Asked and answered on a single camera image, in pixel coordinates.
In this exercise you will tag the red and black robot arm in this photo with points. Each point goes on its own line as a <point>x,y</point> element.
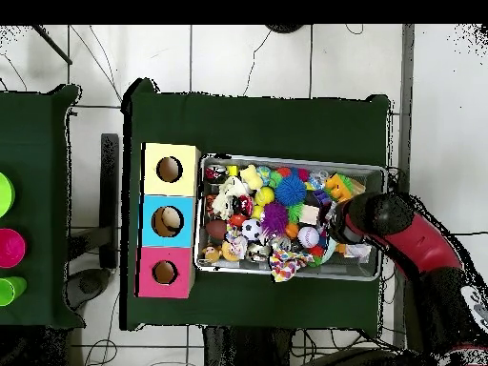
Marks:
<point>419,236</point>

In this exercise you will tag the pink plastic cup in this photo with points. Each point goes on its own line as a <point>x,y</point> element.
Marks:
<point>11,248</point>

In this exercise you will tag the small soccer ball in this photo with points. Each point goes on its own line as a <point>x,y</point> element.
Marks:
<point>252,229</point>

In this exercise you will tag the dark grey oval base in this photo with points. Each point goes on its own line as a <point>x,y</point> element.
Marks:
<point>87,286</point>

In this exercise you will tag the brown monkey plush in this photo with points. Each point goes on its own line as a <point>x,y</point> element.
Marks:
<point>211,253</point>

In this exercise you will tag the plain wooden block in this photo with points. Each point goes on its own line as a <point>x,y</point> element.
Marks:
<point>310,214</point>

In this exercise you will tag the black slanted rod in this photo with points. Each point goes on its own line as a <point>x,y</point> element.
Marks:
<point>52,45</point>

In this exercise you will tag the bright green plastic cup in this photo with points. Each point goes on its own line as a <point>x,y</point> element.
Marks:
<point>5,194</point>
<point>11,290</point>

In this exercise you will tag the purple spiky ball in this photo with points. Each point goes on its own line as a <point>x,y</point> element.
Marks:
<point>274,218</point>

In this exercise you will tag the yellow plush animal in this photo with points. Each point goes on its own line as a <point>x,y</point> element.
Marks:
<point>251,177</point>

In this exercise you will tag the dark green tablecloth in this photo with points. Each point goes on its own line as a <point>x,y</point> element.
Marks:
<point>34,133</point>
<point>248,126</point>

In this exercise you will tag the wooden box with three holes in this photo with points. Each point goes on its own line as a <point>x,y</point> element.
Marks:
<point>171,188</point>

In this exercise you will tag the orange toy brick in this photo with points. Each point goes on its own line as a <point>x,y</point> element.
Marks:
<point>338,187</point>

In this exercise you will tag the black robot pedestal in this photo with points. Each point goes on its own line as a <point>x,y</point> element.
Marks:
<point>244,350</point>

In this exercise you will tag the white baseball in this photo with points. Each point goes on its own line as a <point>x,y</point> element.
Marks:
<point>308,236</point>

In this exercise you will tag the light teal cloth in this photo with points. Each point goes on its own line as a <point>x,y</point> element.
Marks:
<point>329,249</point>

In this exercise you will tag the blue toy brick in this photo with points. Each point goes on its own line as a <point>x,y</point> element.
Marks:
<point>321,197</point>

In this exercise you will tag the black round base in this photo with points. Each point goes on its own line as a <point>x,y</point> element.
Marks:
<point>284,28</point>

